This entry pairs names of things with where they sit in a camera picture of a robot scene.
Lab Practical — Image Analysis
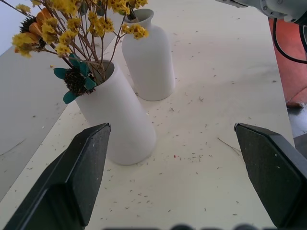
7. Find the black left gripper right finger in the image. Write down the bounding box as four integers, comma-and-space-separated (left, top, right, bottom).
234, 123, 307, 230

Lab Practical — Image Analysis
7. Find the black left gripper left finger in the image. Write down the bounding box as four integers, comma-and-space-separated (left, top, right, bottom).
2, 123, 111, 230

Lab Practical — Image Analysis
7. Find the yellow and teal flower bouquet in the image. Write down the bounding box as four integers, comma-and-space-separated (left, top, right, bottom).
0, 0, 115, 104

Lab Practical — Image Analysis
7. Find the yellow dried flower bouquet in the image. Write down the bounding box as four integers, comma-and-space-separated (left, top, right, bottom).
107, 0, 149, 40

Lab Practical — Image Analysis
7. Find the tall white cylinder vase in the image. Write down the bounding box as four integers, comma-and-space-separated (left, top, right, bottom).
74, 59, 157, 166

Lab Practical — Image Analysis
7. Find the orange red object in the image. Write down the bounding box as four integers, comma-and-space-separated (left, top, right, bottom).
268, 17, 307, 108

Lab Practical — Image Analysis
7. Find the white narrow-neck bottle vase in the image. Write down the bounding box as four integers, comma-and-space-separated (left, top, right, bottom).
121, 9, 176, 102

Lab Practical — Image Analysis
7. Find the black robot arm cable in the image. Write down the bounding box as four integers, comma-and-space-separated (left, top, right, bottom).
272, 17, 307, 64

